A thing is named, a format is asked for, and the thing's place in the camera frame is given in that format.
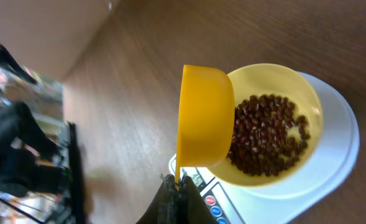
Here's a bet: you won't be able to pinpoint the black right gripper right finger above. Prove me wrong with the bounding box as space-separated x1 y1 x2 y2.
179 176 217 224

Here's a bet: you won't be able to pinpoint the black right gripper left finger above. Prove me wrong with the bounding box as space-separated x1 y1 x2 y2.
137 174 178 224

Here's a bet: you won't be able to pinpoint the yellow plastic measuring scoop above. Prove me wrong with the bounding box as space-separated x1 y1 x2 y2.
175 65 235 183

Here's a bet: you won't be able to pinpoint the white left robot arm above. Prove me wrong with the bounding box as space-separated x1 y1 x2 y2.
0 102 86 223

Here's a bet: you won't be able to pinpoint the white digital kitchen scale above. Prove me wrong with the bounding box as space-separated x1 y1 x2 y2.
180 73 360 223

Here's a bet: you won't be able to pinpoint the red beans in bowl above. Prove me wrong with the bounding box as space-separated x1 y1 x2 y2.
227 94 311 177

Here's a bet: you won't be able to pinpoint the yellow plastic bowl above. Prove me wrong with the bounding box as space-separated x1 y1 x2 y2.
209 63 324 187

